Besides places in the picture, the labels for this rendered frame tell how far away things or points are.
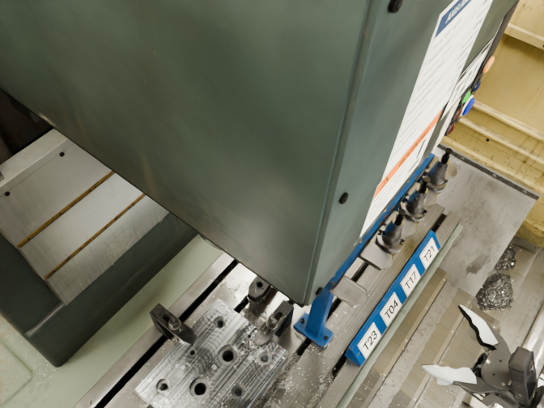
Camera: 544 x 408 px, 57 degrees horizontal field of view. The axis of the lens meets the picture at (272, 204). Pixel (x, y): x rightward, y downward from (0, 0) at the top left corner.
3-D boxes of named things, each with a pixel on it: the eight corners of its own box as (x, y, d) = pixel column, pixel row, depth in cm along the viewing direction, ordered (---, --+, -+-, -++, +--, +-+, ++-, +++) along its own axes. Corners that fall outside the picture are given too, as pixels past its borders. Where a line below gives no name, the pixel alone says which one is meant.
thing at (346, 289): (371, 293, 106) (371, 291, 105) (357, 312, 103) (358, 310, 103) (343, 274, 108) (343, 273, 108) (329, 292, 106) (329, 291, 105)
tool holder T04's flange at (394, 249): (380, 227, 116) (383, 221, 114) (405, 238, 115) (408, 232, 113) (371, 248, 113) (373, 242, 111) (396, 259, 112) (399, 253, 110)
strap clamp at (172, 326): (201, 349, 129) (195, 327, 116) (192, 359, 127) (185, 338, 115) (163, 319, 133) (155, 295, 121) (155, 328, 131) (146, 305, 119)
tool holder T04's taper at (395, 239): (384, 226, 114) (392, 209, 108) (403, 233, 113) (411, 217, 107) (378, 240, 111) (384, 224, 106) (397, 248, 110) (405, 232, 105)
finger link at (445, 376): (416, 389, 91) (466, 393, 91) (426, 380, 86) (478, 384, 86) (414, 372, 93) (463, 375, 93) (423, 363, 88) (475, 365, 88)
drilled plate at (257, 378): (288, 359, 124) (290, 353, 120) (210, 461, 110) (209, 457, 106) (218, 305, 132) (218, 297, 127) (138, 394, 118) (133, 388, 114)
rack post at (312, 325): (334, 334, 132) (354, 285, 108) (323, 350, 130) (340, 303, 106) (304, 312, 136) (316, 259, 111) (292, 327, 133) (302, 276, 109)
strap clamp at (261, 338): (291, 322, 134) (295, 299, 122) (261, 361, 128) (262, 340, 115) (282, 315, 135) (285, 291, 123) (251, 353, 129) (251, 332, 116)
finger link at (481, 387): (452, 393, 87) (502, 396, 87) (455, 390, 85) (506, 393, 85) (448, 366, 89) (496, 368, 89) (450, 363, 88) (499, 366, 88)
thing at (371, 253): (396, 258, 111) (397, 257, 110) (384, 274, 109) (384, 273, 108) (369, 241, 113) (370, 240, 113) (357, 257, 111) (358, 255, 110)
